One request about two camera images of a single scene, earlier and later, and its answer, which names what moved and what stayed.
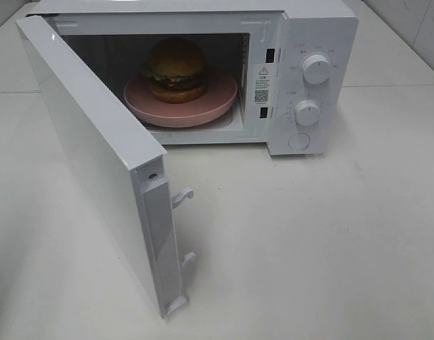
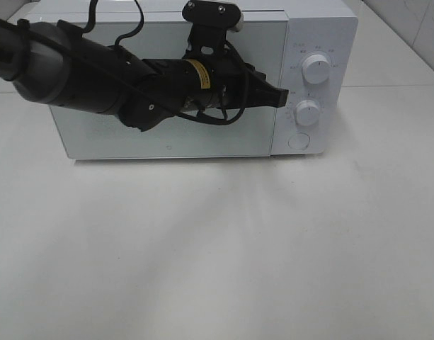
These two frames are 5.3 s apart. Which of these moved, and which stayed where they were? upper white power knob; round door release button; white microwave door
Moved: white microwave door
Stayed: upper white power knob; round door release button
